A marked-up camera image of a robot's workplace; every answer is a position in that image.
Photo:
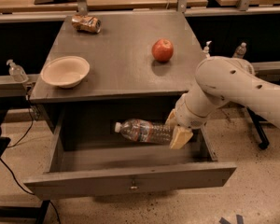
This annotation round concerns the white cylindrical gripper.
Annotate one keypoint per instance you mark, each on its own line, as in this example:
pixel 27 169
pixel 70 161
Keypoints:
pixel 188 117

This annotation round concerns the clear plastic water bottle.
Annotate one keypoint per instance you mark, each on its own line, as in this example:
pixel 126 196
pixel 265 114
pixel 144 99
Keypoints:
pixel 144 131

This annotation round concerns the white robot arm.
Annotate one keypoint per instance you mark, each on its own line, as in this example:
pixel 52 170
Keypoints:
pixel 217 81

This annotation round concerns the metal drawer knob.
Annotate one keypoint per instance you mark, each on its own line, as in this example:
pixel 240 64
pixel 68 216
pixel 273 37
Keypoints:
pixel 134 186

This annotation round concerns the right hand sanitizer pump bottle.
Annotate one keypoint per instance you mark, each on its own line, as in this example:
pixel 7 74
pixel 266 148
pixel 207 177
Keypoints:
pixel 206 49

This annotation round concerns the hand sanitizer pump bottle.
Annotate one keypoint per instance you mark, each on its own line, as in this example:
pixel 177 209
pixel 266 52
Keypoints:
pixel 17 72
pixel 206 49

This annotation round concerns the open grey top drawer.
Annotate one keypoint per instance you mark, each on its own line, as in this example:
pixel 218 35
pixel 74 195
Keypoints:
pixel 87 158

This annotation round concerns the small background water bottle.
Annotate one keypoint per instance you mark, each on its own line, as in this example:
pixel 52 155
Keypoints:
pixel 240 51

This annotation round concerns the left hand sanitizer pump bottle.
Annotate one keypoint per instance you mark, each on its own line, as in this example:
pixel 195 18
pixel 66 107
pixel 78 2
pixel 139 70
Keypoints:
pixel 17 72

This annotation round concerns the grey cabinet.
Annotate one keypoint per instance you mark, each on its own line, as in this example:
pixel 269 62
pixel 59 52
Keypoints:
pixel 121 61

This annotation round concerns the red apple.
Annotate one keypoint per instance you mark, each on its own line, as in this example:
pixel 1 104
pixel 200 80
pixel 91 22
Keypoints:
pixel 163 50

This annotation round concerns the black chair base right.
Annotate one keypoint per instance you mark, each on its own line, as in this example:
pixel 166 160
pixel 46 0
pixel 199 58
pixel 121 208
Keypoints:
pixel 256 121

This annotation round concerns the white paper bowl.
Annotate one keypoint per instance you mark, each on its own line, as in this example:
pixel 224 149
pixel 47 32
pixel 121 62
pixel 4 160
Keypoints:
pixel 65 72

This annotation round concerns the crushed brown snack can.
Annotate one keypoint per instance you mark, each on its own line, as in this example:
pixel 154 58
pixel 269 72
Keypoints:
pixel 86 23

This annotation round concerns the wooden background desk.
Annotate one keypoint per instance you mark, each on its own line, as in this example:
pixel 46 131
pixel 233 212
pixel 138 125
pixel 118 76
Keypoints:
pixel 12 6

